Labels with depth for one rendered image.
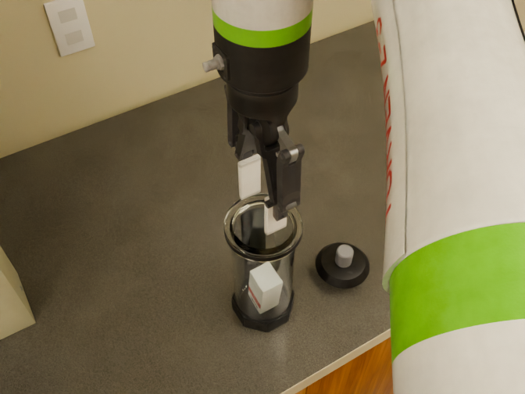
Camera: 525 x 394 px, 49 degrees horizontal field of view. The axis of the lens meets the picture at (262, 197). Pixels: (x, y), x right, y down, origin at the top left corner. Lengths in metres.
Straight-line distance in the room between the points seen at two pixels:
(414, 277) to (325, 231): 0.78
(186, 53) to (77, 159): 0.34
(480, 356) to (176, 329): 0.75
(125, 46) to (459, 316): 1.06
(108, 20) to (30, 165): 0.33
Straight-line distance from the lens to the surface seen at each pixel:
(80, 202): 1.14
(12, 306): 0.96
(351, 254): 0.95
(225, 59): 0.54
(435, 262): 0.27
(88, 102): 1.29
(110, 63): 1.25
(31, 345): 1.00
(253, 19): 0.50
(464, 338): 0.25
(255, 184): 0.76
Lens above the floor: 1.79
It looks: 51 degrees down
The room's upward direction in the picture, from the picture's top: straight up
